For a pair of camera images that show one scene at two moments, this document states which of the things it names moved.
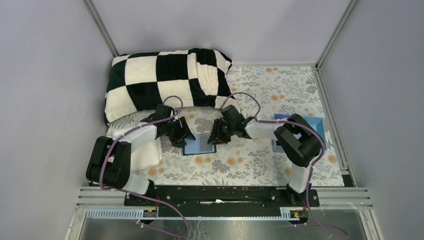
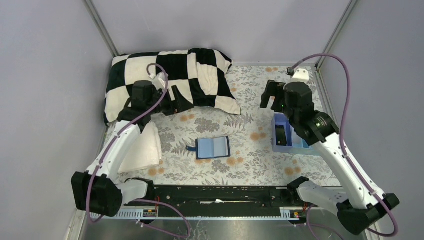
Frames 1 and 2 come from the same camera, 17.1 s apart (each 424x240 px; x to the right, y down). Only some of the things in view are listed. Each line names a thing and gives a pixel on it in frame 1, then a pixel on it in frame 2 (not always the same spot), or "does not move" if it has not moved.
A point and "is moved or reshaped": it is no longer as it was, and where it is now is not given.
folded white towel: (147, 156) does not move
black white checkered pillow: (138, 83) does not move
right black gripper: (223, 127) to (277, 92)
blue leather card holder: (199, 145) is moved or reshaped
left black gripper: (177, 129) to (168, 101)
